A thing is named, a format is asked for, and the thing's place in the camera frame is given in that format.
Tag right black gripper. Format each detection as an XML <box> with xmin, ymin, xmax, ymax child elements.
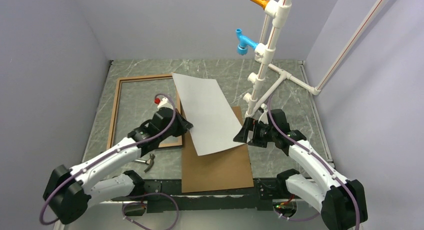
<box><xmin>233</xmin><ymin>117</ymin><xmax>277</xmax><ymax>148</ymax></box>

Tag glossy photo white borders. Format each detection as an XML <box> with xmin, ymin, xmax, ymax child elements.
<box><xmin>172</xmin><ymin>73</ymin><xmax>242</xmax><ymax>156</ymax></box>

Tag brown wooden picture frame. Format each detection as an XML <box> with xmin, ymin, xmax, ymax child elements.
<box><xmin>106</xmin><ymin>73</ymin><xmax>183</xmax><ymax>149</ymax></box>

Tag clear acrylic sheet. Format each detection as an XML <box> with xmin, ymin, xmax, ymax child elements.
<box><xmin>113</xmin><ymin>79</ymin><xmax>177</xmax><ymax>145</ymax></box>

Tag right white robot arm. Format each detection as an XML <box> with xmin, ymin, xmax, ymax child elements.
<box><xmin>233</xmin><ymin>109</ymin><xmax>368</xmax><ymax>230</ymax></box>

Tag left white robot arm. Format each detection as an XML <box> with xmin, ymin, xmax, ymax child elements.
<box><xmin>39</xmin><ymin>107</ymin><xmax>193</xmax><ymax>225</ymax></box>

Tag small claw hammer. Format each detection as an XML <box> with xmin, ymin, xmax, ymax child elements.
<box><xmin>133</xmin><ymin>154</ymin><xmax>156</xmax><ymax>173</ymax></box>

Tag brown cardboard backing board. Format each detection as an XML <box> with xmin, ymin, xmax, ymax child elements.
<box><xmin>180</xmin><ymin>105</ymin><xmax>255</xmax><ymax>194</ymax></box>

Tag blue pipe fitting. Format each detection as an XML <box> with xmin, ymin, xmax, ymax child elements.
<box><xmin>235</xmin><ymin>28</ymin><xmax>258</xmax><ymax>56</ymax></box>

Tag white pvc pipe stand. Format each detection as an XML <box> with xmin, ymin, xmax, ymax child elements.
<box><xmin>243</xmin><ymin>0</ymin><xmax>388</xmax><ymax>117</ymax></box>

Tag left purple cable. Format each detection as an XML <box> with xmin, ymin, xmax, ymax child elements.
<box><xmin>39</xmin><ymin>93</ymin><xmax>180</xmax><ymax>230</ymax></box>

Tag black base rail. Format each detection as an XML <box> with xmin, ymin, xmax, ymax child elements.
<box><xmin>110</xmin><ymin>175</ymin><xmax>309</xmax><ymax>214</ymax></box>

